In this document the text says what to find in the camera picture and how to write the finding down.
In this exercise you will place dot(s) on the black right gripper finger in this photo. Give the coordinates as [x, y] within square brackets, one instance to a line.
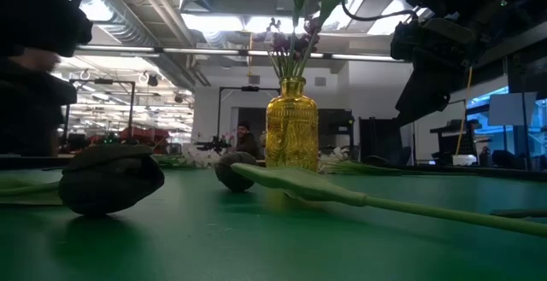
[414, 93]
[444, 84]

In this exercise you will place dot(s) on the black artificial tulip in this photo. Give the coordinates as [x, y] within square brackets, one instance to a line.
[109, 183]
[233, 174]

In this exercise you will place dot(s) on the black background robot arm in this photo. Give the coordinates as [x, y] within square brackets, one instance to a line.
[213, 145]

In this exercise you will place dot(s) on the yellow textured glass vase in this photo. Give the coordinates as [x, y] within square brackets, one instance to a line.
[292, 136]

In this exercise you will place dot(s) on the whiteboard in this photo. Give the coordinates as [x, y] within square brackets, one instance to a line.
[436, 140]

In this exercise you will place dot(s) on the black chair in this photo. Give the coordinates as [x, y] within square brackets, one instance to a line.
[378, 133]

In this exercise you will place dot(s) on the grey panel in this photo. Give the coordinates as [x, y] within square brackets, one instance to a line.
[513, 109]

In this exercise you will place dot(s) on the white container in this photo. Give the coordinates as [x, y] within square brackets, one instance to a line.
[464, 160]

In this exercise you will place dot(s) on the black cabinet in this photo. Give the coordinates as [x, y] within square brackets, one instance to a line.
[337, 123]

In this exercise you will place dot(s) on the person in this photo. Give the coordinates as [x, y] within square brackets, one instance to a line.
[247, 142]
[25, 110]

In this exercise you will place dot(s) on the dark green flower leaf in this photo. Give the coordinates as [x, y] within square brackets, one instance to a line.
[519, 213]

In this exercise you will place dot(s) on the long tube light fixture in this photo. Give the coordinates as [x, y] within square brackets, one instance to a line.
[201, 50]

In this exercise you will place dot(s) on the grey wall vent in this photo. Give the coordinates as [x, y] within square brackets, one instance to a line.
[254, 79]
[320, 81]

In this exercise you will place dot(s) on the black metal camera frame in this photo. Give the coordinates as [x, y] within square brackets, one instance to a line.
[104, 81]
[250, 88]

